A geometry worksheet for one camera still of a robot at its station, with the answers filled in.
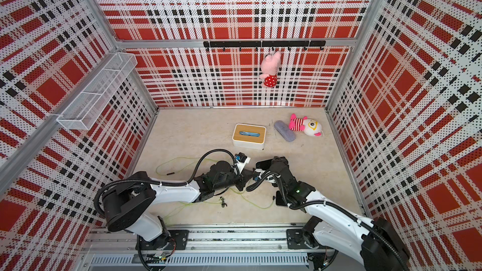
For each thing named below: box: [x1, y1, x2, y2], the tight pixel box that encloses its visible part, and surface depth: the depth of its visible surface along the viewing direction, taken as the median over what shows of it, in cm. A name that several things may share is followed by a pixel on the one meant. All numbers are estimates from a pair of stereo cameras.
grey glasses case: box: [273, 119, 297, 143], surface depth 108 cm
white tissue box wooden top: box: [232, 122, 267, 150], surface depth 103 cm
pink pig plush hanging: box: [259, 50, 282, 88], surface depth 95 cm
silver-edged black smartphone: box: [254, 158, 274, 171], surface depth 82 cm
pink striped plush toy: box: [288, 113, 325, 137], surface depth 104 cm
